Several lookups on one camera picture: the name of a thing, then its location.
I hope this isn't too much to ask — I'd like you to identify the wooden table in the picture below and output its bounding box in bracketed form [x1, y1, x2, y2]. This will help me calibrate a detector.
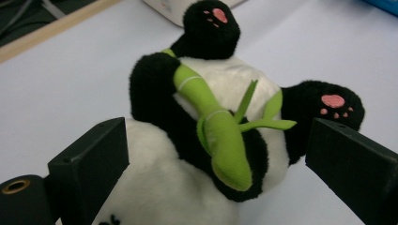
[0, 0, 123, 64]

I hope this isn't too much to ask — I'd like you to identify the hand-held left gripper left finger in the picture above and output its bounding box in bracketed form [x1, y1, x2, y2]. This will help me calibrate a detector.
[46, 116, 130, 225]

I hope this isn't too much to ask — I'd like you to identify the panda plush toy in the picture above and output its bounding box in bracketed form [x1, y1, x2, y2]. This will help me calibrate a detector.
[92, 0, 366, 225]

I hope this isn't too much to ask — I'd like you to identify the blue wet wipes pack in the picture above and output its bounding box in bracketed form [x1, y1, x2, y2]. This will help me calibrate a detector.
[360, 0, 398, 17]

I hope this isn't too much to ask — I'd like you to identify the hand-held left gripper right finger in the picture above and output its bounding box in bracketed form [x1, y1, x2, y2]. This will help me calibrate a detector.
[304, 116, 398, 225]

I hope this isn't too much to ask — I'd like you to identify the white plastic storage box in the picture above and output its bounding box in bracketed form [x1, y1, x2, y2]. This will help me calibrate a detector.
[142, 0, 248, 28]

